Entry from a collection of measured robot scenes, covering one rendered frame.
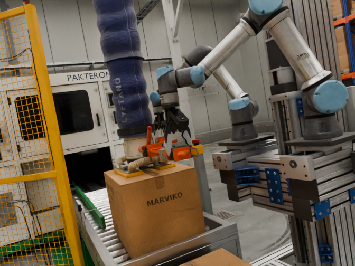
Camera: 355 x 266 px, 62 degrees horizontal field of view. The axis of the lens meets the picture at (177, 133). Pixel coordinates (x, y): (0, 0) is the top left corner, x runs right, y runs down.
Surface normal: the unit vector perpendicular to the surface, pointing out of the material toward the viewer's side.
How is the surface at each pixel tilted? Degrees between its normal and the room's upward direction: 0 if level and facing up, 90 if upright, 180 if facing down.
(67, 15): 90
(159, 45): 90
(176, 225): 90
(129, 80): 78
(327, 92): 97
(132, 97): 69
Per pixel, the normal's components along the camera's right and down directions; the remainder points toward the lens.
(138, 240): 0.37, -0.02
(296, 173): -0.87, 0.18
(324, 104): -0.13, 0.19
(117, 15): 0.01, -0.25
